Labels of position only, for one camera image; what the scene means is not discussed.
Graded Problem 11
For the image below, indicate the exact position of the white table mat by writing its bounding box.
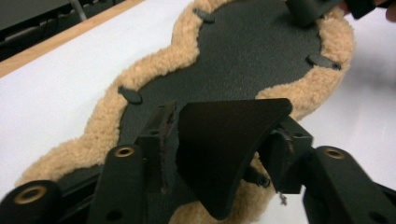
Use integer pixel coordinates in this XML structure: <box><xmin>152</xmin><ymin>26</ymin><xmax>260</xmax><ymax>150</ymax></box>
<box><xmin>0</xmin><ymin>0</ymin><xmax>396</xmax><ymax>224</ymax></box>

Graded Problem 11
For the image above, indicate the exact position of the tan fleece pad black underside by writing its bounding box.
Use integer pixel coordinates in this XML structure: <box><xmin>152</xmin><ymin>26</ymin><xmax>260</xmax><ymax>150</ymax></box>
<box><xmin>14</xmin><ymin>0</ymin><xmax>357</xmax><ymax>224</ymax></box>

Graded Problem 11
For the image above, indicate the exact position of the white metal stand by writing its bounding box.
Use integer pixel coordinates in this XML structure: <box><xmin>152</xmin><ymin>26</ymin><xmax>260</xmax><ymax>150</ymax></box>
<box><xmin>68</xmin><ymin>0</ymin><xmax>89</xmax><ymax>22</ymax></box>

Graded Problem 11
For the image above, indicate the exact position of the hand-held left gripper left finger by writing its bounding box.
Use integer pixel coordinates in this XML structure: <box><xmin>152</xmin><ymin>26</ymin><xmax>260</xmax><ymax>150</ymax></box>
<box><xmin>135</xmin><ymin>100</ymin><xmax>179</xmax><ymax>194</ymax></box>

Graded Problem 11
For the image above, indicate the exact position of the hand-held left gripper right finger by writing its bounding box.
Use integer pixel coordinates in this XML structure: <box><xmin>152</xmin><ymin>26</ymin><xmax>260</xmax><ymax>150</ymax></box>
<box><xmin>257</xmin><ymin>116</ymin><xmax>315</xmax><ymax>195</ymax></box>

